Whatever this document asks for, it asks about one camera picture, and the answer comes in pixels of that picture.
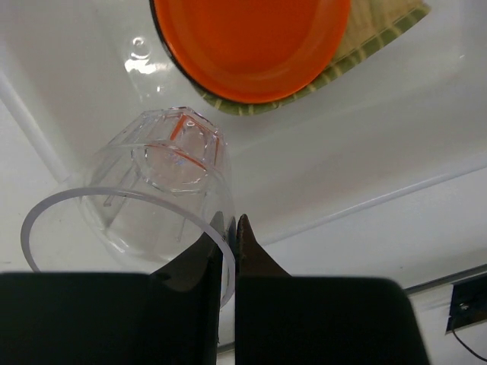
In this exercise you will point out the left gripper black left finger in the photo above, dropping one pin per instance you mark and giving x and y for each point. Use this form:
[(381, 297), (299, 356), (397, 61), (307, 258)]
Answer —
[(168, 317)]

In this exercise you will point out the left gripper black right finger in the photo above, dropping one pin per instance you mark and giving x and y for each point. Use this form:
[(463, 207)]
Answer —
[(285, 319)]

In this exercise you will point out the clear plastic cup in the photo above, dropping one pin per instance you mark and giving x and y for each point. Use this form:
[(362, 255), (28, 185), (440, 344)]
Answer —
[(159, 185), (147, 67)]

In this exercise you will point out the orange plastic plate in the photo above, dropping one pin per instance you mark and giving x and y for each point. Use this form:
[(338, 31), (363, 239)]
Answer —
[(251, 51)]

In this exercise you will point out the woven bamboo basket tray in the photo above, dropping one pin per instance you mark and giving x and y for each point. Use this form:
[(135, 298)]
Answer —
[(371, 26)]

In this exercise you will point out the translucent plastic bin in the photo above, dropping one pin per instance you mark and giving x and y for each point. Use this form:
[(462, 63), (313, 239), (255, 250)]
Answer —
[(380, 173)]

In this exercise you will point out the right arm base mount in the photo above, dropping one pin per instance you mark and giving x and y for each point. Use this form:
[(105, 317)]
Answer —
[(467, 307)]

